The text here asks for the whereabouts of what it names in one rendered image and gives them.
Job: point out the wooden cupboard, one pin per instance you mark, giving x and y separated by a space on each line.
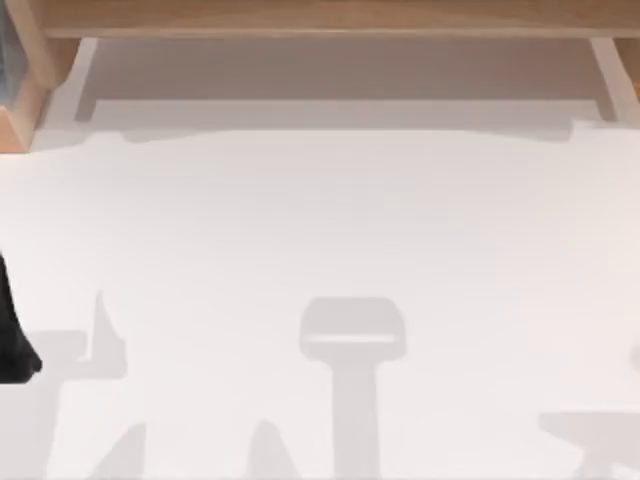
320 17

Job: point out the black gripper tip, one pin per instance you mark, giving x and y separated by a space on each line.
12 345

